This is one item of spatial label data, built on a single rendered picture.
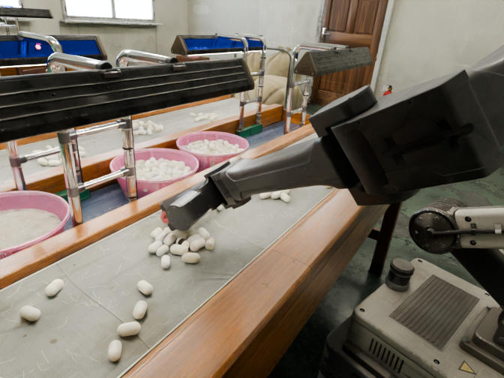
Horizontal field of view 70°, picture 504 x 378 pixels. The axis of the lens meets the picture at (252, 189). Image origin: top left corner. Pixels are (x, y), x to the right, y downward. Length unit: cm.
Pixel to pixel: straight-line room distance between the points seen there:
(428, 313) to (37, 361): 97
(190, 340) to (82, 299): 22
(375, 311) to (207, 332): 64
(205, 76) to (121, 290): 45
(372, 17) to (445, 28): 92
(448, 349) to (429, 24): 462
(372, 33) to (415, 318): 470
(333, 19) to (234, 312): 533
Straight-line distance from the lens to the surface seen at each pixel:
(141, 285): 69
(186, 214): 66
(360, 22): 558
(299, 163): 42
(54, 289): 73
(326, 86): 579
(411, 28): 541
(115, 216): 89
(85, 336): 65
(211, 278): 72
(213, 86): 78
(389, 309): 115
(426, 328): 115
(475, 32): 526
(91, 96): 60
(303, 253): 77
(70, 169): 82
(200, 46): 161
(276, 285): 68
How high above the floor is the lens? 121
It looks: 26 degrees down
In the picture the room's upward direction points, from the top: 5 degrees clockwise
